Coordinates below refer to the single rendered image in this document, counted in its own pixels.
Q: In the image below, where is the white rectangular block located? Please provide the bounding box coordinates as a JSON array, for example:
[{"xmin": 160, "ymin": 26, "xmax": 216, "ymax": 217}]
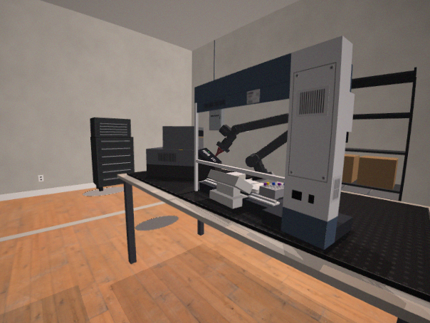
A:
[{"xmin": 226, "ymin": 172, "xmax": 246, "ymax": 180}]

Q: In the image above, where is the grey tube rack with coloured caps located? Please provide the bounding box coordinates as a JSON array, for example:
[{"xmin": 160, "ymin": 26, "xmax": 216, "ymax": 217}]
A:
[{"xmin": 259, "ymin": 182, "xmax": 284, "ymax": 198}]

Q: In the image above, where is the black thermal cycler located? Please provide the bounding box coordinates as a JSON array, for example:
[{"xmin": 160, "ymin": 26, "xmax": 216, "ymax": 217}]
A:
[{"xmin": 146, "ymin": 126, "xmax": 221, "ymax": 179}]

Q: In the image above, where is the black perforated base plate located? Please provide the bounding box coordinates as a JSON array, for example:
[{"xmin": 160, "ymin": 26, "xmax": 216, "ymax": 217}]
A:
[{"xmin": 127, "ymin": 171, "xmax": 430, "ymax": 302}]

